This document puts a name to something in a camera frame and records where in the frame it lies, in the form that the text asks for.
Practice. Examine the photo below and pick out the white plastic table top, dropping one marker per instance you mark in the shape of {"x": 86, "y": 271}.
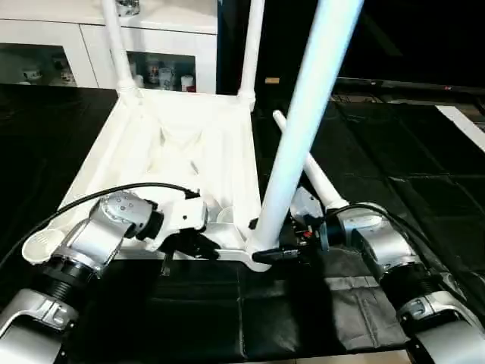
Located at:
{"x": 174, "y": 144}

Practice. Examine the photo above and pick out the white plastic table leg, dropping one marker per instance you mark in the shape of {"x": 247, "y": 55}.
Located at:
{"x": 117, "y": 53}
{"x": 303, "y": 121}
{"x": 252, "y": 53}
{"x": 318, "y": 174}

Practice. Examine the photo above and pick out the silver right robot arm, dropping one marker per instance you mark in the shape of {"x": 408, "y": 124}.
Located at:
{"x": 402, "y": 265}

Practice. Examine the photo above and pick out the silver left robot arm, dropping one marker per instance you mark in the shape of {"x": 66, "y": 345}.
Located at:
{"x": 83, "y": 250}

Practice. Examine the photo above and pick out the black mat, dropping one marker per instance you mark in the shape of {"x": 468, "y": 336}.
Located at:
{"x": 424, "y": 189}

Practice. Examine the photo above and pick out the small brown label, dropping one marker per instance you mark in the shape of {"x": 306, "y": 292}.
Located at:
{"x": 272, "y": 80}

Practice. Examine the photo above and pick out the black flat monitor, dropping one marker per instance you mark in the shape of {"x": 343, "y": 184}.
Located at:
{"x": 409, "y": 85}

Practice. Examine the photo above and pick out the white flat strip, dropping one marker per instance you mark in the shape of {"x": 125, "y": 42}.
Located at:
{"x": 464, "y": 125}

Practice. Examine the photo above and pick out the white glass-door cabinet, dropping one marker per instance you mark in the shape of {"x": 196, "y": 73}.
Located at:
{"x": 83, "y": 45}

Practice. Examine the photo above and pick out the black cabinet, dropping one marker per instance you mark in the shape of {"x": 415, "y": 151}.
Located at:
{"x": 409, "y": 38}

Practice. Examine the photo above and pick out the grey object on cabinet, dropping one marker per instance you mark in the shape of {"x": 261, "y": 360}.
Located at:
{"x": 127, "y": 7}

